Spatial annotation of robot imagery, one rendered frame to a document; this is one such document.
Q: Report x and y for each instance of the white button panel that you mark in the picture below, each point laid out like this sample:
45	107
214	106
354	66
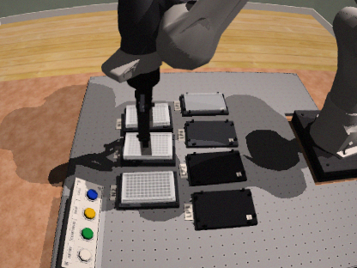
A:
82	242

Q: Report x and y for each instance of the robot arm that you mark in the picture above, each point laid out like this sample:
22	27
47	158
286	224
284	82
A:
188	40

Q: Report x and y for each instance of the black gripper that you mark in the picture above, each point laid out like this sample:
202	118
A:
143	84

